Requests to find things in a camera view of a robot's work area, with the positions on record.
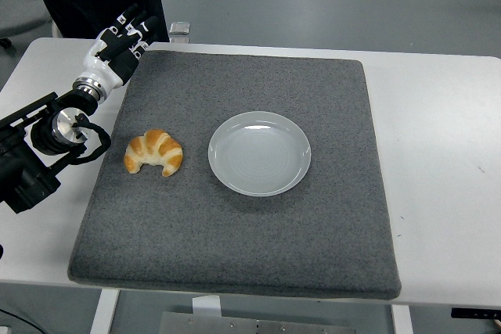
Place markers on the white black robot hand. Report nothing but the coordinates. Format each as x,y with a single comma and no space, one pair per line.
98,64

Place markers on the golden croissant bread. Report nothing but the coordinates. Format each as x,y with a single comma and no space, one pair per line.
156,146

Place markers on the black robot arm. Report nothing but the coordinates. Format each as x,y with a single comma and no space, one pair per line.
23,177

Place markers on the white round plate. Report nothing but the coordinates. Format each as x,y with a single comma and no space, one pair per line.
260,156

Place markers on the grey metal plate with screws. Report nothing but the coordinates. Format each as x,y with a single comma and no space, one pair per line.
254,326

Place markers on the small metal floor socket cover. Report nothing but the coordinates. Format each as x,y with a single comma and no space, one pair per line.
179,40

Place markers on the grey felt mat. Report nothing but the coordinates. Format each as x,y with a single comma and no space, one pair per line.
235,240

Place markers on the white table leg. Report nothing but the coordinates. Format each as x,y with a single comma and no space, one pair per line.
402,320
103,312

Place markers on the white paper tag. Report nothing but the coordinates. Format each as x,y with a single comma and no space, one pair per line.
206,306

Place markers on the black table control panel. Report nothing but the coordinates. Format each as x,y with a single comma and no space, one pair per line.
475,313

